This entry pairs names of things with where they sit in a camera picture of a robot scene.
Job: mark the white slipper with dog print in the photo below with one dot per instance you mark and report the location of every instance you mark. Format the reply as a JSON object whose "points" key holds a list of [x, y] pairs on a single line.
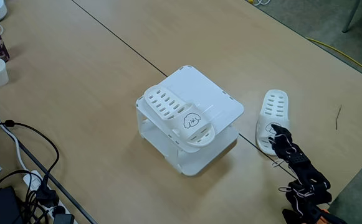
{"points": [[274, 105], [168, 105]]}

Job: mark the white two-tier shoe rack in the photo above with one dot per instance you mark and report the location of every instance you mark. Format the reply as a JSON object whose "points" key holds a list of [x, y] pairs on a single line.
{"points": [[205, 90]]}

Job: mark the black power plug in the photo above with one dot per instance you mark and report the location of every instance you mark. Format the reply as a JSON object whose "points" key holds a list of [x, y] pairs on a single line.
{"points": [[46, 197], [58, 210]]}

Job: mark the black plug-in adapter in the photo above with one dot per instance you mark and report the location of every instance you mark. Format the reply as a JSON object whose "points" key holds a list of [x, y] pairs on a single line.
{"points": [[63, 219]]}

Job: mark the grey chair leg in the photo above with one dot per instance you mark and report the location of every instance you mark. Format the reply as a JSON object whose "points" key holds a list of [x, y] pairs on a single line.
{"points": [[351, 17]]}

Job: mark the black power brick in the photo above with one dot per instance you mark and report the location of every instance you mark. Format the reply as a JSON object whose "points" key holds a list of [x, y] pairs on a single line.
{"points": [[4, 205]]}

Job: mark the white power strip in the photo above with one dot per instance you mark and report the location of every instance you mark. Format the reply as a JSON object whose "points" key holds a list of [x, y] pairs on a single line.
{"points": [[31, 180]]}

